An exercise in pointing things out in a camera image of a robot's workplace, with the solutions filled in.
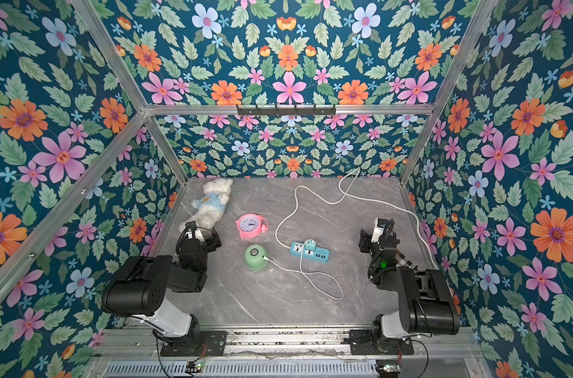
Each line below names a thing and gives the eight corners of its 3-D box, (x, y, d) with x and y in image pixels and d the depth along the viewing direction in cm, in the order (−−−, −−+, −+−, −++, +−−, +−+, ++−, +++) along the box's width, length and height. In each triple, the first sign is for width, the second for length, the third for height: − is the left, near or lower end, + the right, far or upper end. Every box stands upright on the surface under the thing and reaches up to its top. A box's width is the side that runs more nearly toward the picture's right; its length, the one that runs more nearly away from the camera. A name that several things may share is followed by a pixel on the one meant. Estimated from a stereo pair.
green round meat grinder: (249, 274, 90) (242, 262, 82) (251, 257, 95) (246, 244, 86) (267, 274, 90) (263, 262, 82) (268, 257, 95) (265, 244, 86)
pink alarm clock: (234, 239, 100) (232, 235, 98) (238, 217, 107) (237, 213, 105) (267, 238, 100) (266, 235, 98) (269, 217, 107) (268, 213, 105)
